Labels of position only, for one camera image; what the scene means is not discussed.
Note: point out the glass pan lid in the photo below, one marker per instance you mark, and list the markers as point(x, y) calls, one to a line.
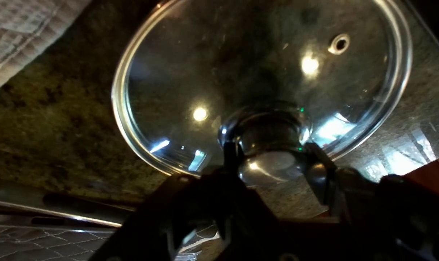
point(257, 72)

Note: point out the black gas stove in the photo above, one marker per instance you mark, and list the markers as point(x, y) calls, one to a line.
point(45, 232)

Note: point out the white quilted cloth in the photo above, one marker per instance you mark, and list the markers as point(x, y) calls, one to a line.
point(20, 33)

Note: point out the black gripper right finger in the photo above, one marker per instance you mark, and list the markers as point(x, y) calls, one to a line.
point(372, 212)

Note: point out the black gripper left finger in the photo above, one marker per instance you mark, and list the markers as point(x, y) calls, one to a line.
point(199, 203)

